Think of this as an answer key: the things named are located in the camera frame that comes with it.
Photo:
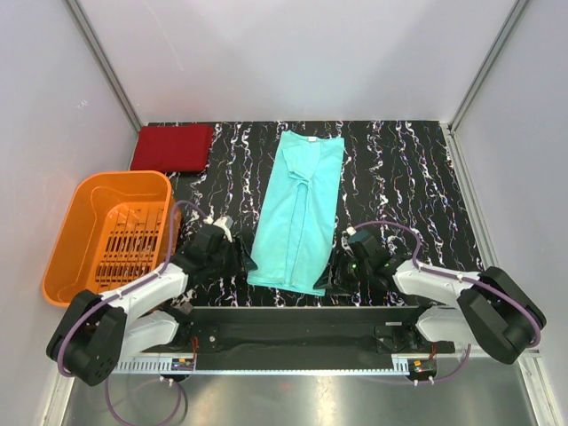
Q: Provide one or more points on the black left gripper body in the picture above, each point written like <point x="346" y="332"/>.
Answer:
<point x="237" y="256"/>

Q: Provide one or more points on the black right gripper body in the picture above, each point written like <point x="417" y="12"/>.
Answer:
<point x="335" y="272"/>

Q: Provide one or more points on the teal t shirt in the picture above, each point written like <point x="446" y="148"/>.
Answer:
<point x="296" y="228"/>

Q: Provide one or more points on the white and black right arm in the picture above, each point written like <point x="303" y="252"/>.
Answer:
<point x="485" y="308"/>

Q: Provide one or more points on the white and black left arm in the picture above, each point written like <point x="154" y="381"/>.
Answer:
<point x="98" y="330"/>

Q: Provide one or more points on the orange plastic laundry basket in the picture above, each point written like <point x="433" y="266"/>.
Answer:
<point x="118" y="227"/>

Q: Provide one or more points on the folded red t shirt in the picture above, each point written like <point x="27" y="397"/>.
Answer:
<point x="166" y="149"/>

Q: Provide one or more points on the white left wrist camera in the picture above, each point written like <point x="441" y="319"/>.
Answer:
<point x="225" y="223"/>

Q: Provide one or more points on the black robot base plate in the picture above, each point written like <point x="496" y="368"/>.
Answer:
<point x="321" y="332"/>

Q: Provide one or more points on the grey slotted cable duct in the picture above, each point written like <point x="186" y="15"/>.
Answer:
<point x="210" y="364"/>

